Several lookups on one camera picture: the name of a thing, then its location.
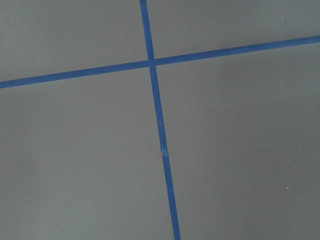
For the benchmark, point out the blue tape line crosswise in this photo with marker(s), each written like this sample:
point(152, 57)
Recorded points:
point(159, 61)

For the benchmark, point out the blue tape line lengthwise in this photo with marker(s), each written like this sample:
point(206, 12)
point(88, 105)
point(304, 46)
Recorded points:
point(160, 120)

